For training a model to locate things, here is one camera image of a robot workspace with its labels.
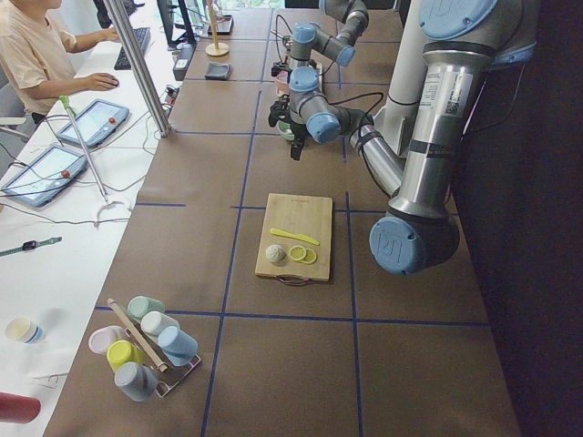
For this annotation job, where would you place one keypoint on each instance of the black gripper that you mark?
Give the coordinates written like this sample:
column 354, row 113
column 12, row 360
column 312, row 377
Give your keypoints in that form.
column 296, row 133
column 288, row 77

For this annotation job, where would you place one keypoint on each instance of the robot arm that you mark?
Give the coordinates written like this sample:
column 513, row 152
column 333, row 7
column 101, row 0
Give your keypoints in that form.
column 309, row 36
column 409, row 147

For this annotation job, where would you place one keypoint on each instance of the green bowl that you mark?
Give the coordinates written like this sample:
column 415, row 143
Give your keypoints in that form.
column 285, row 130

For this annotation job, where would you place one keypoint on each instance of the pink bowl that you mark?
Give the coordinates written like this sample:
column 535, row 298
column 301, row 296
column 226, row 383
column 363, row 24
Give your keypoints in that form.
column 281, row 83

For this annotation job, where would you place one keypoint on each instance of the cream tray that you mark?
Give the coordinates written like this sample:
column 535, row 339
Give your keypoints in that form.
column 319, row 71

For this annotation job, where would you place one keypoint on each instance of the bamboo cutting board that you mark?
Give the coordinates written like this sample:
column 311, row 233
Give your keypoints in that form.
column 307, row 215

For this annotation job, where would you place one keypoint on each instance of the grey folded cloth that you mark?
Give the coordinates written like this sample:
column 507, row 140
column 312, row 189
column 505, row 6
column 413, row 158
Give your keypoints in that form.
column 218, row 71

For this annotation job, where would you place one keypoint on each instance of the wooden stand with round base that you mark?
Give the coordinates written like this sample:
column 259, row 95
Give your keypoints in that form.
column 215, row 48

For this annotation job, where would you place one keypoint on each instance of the yellow plastic knife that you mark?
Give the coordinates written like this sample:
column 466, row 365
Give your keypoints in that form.
column 297, row 236

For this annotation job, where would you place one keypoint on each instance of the lemon slice lower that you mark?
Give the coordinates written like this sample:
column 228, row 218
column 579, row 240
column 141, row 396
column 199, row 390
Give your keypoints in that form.
column 297, row 253

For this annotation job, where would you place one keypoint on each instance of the lemon slice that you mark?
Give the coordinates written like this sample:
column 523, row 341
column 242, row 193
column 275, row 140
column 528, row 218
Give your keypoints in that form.
column 297, row 253
column 310, row 257

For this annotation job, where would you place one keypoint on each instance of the lemon slice upper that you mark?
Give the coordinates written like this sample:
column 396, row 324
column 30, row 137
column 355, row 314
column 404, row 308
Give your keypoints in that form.
column 310, row 257

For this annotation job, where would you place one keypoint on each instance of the black power strip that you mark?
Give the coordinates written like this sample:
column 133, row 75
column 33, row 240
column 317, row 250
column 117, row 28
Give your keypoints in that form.
column 182, row 57

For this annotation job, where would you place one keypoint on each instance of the far teach pendant tablet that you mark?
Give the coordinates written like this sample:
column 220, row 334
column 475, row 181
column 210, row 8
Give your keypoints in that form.
column 100, row 120

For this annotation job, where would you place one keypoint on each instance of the teach pendant tablet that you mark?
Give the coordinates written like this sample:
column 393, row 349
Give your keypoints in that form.
column 100, row 120
column 46, row 176

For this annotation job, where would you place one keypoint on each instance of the green cup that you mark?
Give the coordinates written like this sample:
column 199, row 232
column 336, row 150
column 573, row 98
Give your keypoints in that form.
column 139, row 306

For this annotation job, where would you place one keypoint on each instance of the white cup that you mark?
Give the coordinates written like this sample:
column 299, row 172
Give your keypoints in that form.
column 154, row 322

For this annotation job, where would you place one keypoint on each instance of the blue cup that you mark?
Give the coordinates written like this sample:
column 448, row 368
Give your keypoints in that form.
column 179, row 347

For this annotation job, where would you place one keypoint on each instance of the grabber stick tool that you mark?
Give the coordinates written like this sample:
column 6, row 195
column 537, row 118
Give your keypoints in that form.
column 108, row 201

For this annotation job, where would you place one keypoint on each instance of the near teach pendant tablet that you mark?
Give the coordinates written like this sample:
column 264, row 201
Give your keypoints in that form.
column 46, row 176

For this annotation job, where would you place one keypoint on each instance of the person in beige shirt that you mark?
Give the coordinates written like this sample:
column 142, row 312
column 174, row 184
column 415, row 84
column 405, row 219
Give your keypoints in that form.
column 35, row 52

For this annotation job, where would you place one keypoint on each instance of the metal cup rack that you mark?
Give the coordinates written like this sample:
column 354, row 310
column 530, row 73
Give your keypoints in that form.
column 169, row 376

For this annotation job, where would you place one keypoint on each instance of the yellow cup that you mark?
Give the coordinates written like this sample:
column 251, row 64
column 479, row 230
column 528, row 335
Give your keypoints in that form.
column 123, row 351

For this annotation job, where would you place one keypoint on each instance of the pink cup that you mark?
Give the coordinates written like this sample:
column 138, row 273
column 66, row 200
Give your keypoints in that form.
column 100, row 340

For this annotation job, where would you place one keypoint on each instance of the grey cup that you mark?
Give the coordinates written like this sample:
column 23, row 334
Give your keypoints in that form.
column 137, row 381

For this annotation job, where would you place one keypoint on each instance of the smart watch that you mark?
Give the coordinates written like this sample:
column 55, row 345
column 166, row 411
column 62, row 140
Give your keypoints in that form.
column 30, row 245

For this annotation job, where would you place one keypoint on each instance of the paper cup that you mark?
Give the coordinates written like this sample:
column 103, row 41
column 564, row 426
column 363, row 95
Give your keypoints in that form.
column 24, row 330

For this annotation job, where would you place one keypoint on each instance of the red cylinder bottle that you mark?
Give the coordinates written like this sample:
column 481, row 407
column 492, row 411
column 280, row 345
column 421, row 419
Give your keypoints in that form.
column 18, row 408

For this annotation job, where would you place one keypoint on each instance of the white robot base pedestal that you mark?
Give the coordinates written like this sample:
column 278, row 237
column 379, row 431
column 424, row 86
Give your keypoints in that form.
column 396, row 119

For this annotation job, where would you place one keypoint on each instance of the aluminium frame post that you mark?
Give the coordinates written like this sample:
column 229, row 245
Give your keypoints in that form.
column 117, row 13

